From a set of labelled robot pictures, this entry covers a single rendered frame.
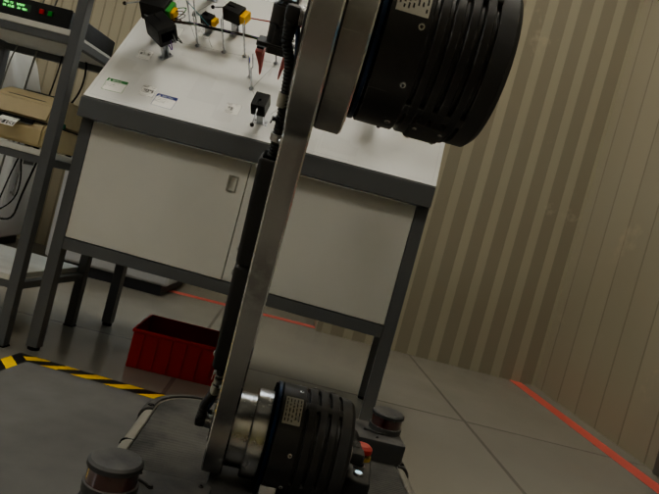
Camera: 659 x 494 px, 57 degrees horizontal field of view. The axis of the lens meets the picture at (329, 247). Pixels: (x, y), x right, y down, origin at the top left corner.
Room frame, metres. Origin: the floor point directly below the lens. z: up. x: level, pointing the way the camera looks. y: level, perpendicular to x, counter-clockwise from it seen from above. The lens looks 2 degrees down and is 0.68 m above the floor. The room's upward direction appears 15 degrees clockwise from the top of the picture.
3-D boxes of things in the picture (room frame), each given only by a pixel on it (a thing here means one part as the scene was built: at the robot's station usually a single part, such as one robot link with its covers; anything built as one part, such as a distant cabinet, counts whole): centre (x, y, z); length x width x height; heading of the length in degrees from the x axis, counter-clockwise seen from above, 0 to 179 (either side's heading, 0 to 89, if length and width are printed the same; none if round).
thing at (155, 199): (2.00, 0.59, 0.60); 0.55 x 0.02 x 0.39; 86
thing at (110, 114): (1.96, 0.31, 0.83); 1.18 x 0.06 x 0.06; 86
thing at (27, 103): (2.16, 1.12, 0.76); 0.30 x 0.21 x 0.20; 179
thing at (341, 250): (1.95, 0.04, 0.60); 0.55 x 0.03 x 0.39; 86
